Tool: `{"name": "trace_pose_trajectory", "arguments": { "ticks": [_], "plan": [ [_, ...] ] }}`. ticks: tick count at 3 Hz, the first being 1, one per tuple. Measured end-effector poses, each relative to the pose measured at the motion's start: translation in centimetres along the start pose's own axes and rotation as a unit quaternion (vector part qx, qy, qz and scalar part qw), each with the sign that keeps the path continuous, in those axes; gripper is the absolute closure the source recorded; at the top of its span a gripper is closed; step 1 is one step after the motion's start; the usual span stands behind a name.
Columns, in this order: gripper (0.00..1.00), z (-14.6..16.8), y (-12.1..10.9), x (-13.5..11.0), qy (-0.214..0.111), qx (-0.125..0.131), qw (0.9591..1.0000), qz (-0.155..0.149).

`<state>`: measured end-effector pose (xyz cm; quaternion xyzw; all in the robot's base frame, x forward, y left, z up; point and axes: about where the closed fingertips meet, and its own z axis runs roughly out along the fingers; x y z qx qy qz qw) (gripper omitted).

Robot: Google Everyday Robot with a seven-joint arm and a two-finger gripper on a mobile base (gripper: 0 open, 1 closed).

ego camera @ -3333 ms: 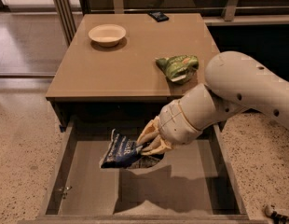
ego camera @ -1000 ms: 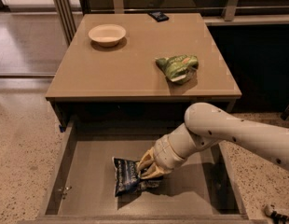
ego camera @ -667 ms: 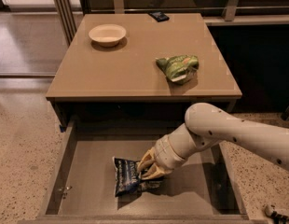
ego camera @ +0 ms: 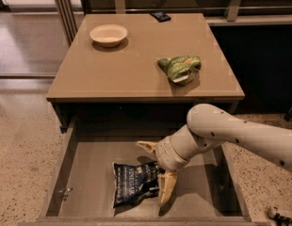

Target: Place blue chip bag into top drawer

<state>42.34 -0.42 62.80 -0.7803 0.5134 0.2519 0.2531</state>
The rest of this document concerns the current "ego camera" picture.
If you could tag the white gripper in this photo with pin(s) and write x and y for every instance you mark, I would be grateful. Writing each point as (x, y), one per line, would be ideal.
(167, 153)

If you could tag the blue chip bag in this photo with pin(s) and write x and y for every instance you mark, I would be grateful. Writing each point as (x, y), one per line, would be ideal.
(133, 184)

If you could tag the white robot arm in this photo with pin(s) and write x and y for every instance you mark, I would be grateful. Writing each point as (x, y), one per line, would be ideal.
(207, 127)

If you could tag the open top drawer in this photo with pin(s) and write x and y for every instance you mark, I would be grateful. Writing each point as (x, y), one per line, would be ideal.
(82, 188)

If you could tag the green chip bag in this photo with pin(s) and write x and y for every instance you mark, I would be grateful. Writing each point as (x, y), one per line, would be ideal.
(180, 70)

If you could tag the brown cabinet with top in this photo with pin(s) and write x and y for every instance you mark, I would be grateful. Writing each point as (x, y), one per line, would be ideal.
(129, 72)

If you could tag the white paper bowl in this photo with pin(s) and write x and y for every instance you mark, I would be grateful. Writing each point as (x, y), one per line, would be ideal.
(108, 35)

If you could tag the black striped object on floor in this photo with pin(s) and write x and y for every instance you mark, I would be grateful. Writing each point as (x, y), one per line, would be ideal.
(282, 217)

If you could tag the dark object at right edge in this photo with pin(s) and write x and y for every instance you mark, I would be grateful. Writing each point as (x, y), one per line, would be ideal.
(288, 115)

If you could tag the small dark blue packet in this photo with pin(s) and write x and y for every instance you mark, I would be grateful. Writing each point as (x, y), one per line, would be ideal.
(160, 16)

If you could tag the metal frame post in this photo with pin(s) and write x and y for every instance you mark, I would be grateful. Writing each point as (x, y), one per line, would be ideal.
(65, 11)

